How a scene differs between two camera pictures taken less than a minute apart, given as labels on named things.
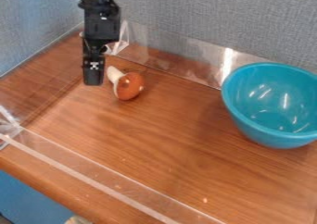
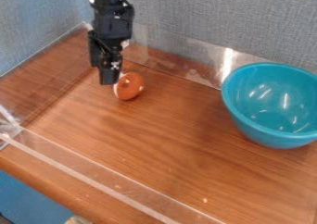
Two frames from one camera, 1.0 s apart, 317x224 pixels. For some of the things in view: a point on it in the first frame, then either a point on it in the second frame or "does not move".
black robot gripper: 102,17 to 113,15
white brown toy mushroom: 129,83 does not move
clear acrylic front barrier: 103,178 does not move
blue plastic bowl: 271,98 does not move
